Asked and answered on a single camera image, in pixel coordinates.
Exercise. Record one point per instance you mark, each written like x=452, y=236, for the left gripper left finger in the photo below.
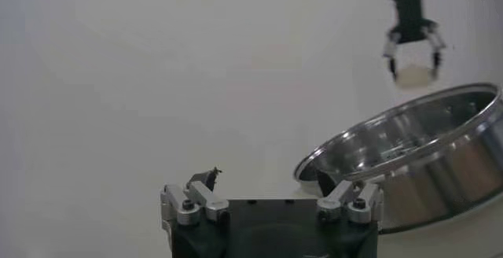
x=196, y=200

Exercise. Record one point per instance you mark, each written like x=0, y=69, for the white steamed baozi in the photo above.
x=412, y=78

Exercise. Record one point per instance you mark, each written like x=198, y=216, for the steel steamer pot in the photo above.
x=452, y=165

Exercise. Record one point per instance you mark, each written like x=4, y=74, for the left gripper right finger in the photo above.
x=346, y=204

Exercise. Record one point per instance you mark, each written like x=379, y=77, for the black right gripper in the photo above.
x=410, y=15

